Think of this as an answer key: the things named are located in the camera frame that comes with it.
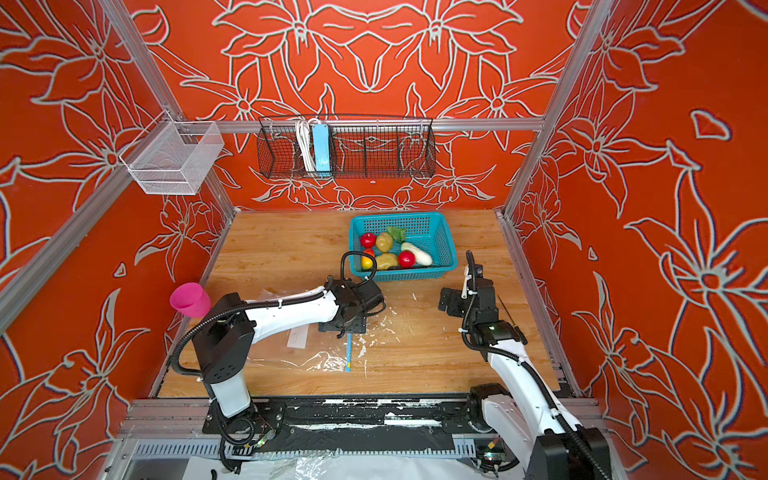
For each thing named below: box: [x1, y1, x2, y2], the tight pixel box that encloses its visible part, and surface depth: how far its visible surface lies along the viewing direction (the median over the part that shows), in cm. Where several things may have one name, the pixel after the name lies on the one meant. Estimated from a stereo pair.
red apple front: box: [398, 250, 416, 269], surface depth 100 cm
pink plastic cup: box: [170, 282, 212, 319], surface depth 81 cm
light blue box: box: [312, 124, 331, 177], surface depth 91 cm
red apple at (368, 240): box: [360, 232, 377, 249], surface depth 108 cm
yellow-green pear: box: [376, 232, 393, 253], surface depth 105 cm
